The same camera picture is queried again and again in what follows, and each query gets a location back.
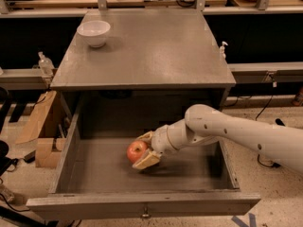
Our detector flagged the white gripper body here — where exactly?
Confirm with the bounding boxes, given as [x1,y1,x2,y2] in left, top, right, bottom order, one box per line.
[151,125,172,154]

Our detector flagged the red apple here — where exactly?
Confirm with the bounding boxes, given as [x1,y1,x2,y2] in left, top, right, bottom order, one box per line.
[127,140,148,163]

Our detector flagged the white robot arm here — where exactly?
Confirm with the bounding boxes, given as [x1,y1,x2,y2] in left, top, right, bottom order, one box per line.
[133,104,303,174]

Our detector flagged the wooden workbench with metal frame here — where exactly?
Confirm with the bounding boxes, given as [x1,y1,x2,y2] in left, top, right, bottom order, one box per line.
[0,0,303,17]

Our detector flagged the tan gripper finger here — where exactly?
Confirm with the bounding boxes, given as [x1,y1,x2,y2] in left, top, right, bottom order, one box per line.
[133,149,161,170]
[137,131,153,144]

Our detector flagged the blue tape mark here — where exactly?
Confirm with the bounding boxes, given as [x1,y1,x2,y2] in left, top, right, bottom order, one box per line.
[231,213,258,227]

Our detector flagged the clear sanitizer bottle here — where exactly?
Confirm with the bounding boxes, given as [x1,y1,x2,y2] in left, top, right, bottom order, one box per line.
[38,52,55,76]

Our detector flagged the metal drawer handle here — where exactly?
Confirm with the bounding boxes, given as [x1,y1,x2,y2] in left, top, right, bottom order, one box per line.
[141,205,151,219]

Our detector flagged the open grey top drawer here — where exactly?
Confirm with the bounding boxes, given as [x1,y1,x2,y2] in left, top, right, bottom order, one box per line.
[27,99,260,220]

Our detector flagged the grey wooden cabinet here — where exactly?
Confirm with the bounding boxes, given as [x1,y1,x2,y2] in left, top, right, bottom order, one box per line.
[51,9,236,115]

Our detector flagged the cardboard box pieces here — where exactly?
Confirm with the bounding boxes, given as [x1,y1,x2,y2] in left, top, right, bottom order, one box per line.
[16,91,66,168]

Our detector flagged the white ceramic bowl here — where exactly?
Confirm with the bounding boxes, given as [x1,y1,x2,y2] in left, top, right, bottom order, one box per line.
[77,20,111,47]

